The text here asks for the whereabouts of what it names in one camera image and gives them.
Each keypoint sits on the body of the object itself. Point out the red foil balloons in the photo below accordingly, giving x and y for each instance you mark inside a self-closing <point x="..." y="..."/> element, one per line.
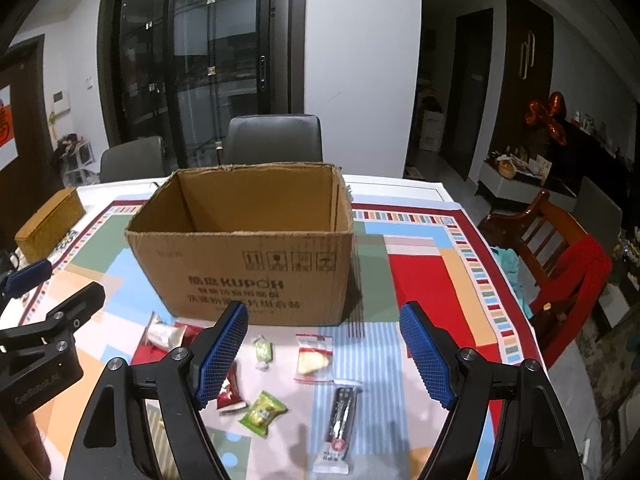
<point x="547" y="115"/>

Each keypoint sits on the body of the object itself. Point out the dark hallway door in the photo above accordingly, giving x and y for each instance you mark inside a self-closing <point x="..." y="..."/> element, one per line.
<point x="467" y="95"/>

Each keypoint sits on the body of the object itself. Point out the grey dining chair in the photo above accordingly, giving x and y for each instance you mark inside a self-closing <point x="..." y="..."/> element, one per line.
<point x="272" y="137"/>
<point x="600" y="210"/>
<point x="131" y="159"/>

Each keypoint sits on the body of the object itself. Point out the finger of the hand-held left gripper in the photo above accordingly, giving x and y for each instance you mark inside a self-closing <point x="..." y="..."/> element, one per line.
<point x="75" y="307"/>
<point x="27" y="275"/>

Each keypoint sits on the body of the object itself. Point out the dark wardrobe door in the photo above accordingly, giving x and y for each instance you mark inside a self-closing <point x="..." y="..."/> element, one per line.
<point x="527" y="60"/>

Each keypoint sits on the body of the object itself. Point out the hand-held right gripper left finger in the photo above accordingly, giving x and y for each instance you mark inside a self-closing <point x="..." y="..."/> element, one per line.
<point x="222" y="355"/>

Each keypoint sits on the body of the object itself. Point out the sliding glass door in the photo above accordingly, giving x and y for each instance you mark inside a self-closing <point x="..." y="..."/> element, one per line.
<point x="200" y="60"/>

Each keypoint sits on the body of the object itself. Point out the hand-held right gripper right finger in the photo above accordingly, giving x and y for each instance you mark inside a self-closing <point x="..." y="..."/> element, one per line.
<point x="425" y="355"/>

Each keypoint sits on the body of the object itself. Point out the silver snack packet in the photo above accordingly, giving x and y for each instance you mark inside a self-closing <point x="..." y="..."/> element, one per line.
<point x="162" y="334"/>

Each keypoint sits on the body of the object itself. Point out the green snack packet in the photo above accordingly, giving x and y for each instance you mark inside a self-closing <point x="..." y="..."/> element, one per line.
<point x="262" y="411"/>

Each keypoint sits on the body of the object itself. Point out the brown cardboard box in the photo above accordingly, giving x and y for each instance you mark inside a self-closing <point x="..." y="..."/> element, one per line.
<point x="240" y="240"/>

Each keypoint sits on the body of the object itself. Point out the white storage rack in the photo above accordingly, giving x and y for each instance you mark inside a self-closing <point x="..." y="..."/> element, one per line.
<point x="80" y="160"/>

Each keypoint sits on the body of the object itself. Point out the clear yellow cracker packet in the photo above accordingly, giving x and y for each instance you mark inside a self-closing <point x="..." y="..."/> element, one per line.
<point x="312" y="358"/>

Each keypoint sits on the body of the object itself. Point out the colourful patterned tablecloth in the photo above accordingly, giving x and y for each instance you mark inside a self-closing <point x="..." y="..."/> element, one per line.
<point x="425" y="270"/>

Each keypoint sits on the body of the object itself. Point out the white intercom panel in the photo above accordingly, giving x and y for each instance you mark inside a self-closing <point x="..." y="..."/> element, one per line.
<point x="60" y="101"/>

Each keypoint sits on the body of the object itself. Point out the black snack bar packet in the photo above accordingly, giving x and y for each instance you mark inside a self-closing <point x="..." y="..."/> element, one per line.
<point x="340" y="425"/>

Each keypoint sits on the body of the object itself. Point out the brown wooden chair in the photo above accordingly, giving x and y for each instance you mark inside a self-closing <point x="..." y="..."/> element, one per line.
<point x="550" y="225"/>

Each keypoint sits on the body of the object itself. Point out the small green candy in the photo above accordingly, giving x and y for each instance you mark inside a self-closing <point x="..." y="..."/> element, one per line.
<point x="263" y="351"/>

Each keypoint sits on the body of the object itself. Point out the red cloth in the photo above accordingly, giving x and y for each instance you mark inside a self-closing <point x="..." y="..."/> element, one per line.
<point x="580" y="280"/>

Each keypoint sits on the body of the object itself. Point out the red and white door poster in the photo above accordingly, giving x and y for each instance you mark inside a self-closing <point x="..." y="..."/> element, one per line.
<point x="6" y="130"/>

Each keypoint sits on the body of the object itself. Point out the white low cabinet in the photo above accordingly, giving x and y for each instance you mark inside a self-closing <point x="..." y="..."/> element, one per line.
<point x="510" y="185"/>

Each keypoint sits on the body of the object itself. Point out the white carton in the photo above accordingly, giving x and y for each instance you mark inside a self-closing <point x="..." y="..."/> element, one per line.
<point x="431" y="131"/>

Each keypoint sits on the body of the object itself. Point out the dark sideboard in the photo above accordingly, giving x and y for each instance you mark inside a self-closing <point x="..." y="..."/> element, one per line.
<point x="600" y="155"/>

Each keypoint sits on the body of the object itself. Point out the teal cloth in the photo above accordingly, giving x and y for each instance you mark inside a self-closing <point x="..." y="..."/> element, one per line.
<point x="510" y="275"/>

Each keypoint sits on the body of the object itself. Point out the dark wooden door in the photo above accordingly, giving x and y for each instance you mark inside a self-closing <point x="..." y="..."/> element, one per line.
<point x="30" y="110"/>

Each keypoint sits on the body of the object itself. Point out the woven wicker box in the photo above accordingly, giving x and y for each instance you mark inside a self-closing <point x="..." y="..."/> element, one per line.
<point x="47" y="220"/>

